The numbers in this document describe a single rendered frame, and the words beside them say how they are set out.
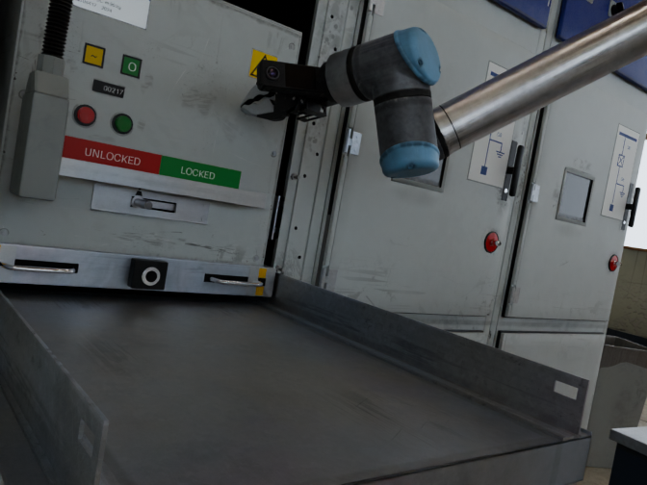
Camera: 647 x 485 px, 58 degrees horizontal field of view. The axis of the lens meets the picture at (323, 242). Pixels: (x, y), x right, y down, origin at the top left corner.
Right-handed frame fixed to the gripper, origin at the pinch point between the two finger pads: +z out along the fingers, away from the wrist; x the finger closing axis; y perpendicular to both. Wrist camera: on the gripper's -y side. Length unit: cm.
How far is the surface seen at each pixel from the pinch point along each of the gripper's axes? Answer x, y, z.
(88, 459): -46, -57, -41
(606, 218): -13, 136, -34
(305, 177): -10.8, 18.3, 0.2
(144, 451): -48, -47, -34
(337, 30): 19.1, 20.0, -8.2
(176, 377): -45, -34, -21
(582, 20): 42, 101, -39
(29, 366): -41, -52, -25
